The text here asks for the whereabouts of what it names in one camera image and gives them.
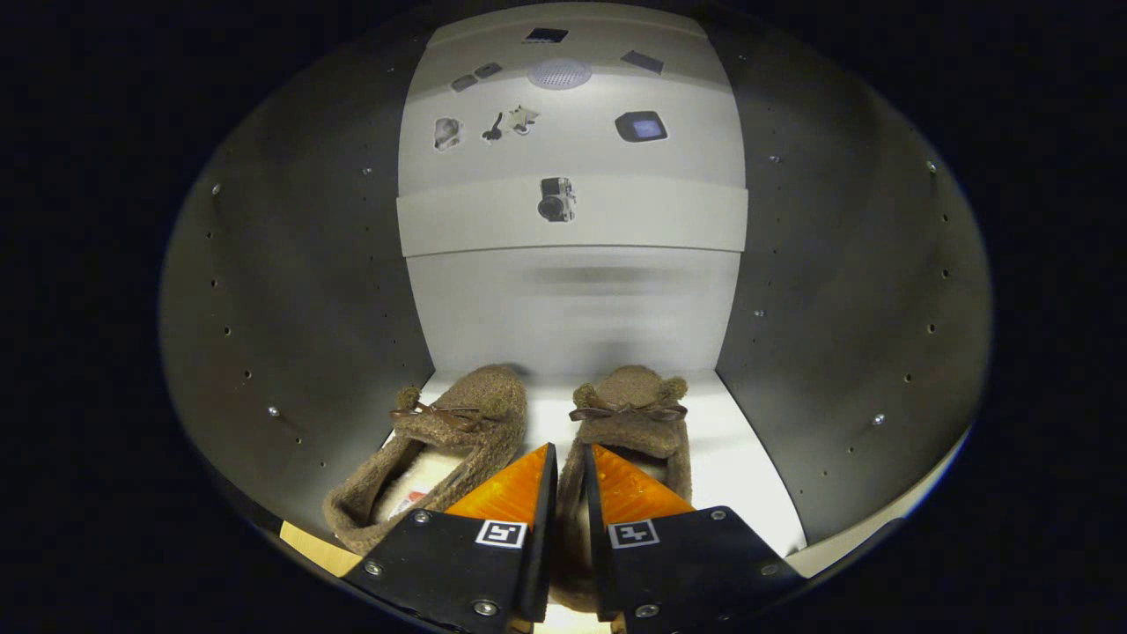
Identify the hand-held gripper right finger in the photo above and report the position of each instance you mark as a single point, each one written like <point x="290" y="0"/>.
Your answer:
<point x="597" y="546"/>

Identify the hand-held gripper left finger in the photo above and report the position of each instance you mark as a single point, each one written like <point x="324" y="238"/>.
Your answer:
<point x="541" y="546"/>

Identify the brown fuzzy shoe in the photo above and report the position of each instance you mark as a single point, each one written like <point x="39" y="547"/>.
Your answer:
<point x="458" y="423"/>
<point x="629" y="423"/>

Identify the grey shoe cabinet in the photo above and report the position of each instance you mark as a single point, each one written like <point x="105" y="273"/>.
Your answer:
<point x="264" y="308"/>

